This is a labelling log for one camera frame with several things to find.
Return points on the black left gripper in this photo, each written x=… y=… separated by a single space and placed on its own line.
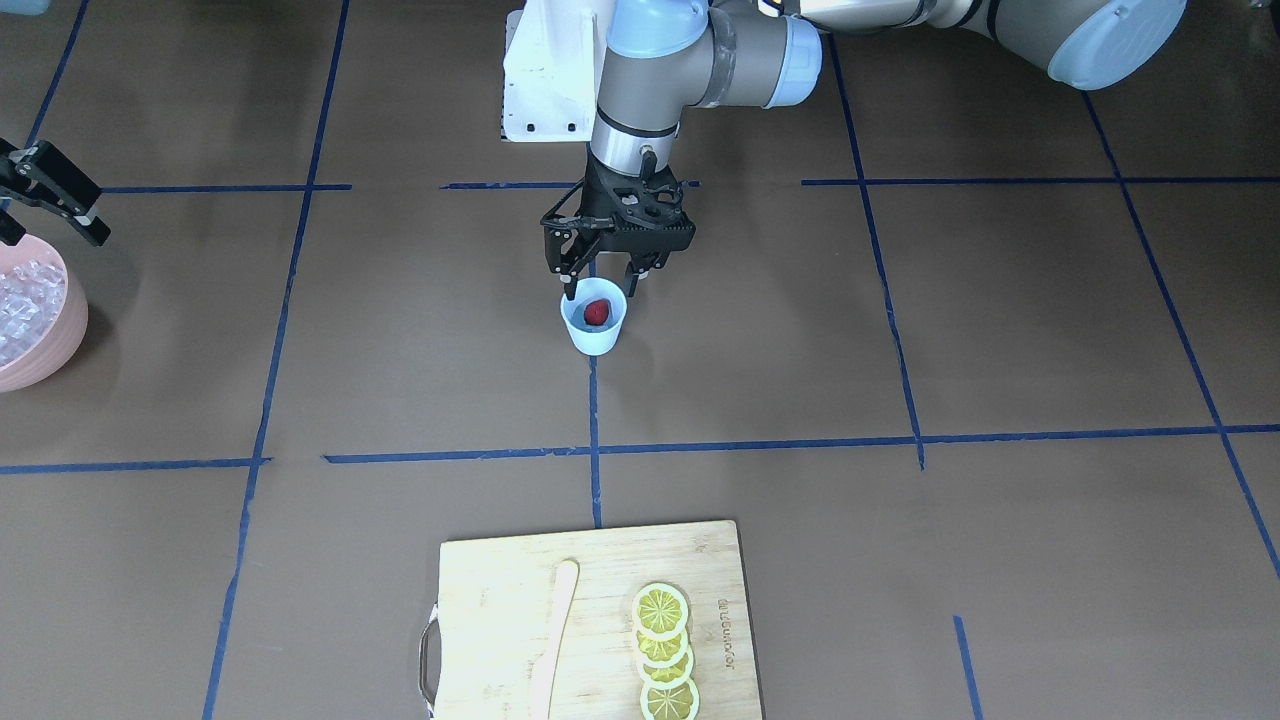
x=562 y=238

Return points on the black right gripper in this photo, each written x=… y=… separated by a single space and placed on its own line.
x=40 y=182

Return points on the red strawberry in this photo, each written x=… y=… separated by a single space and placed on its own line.
x=596 y=315

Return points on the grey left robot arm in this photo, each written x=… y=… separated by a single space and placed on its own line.
x=618 y=76

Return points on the light blue cup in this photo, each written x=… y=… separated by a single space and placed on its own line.
x=599 y=342

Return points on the pile of clear ice cubes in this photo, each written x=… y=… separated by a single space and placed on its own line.
x=33 y=293

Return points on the pink bowl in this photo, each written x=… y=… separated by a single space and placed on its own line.
x=65 y=334

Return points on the yellow plastic knife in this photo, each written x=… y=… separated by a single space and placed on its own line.
x=543 y=671

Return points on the wooden cutting board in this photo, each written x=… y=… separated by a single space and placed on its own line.
x=489 y=622

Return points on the lemon slice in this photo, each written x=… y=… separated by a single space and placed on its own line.
x=678 y=702
x=660 y=611
x=677 y=672
x=661 y=653

